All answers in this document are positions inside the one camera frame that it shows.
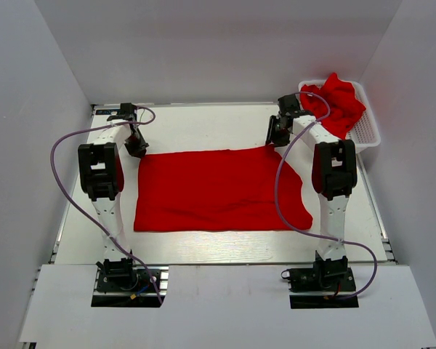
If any red t shirt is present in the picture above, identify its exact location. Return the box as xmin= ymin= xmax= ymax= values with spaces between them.
xmin=134 ymin=146 xmax=313 ymax=233

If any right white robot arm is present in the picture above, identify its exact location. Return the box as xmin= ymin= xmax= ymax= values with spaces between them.
xmin=265 ymin=92 xmax=358 ymax=262

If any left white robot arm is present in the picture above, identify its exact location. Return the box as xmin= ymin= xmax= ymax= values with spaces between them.
xmin=78 ymin=103 xmax=148 ymax=262

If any red shirts pile in basket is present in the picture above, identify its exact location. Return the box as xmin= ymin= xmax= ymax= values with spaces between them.
xmin=301 ymin=73 xmax=366 ymax=139

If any blue label sticker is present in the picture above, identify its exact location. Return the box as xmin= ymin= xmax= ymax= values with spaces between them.
xmin=95 ymin=109 xmax=119 ymax=116

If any white plastic basket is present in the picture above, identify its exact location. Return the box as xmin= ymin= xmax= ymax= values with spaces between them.
xmin=299 ymin=79 xmax=381 ymax=153

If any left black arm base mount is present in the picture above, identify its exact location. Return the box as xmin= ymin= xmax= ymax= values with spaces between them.
xmin=91 ymin=258 xmax=169 ymax=308

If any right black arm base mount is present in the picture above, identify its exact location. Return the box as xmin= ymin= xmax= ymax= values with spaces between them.
xmin=280 ymin=255 xmax=359 ymax=310

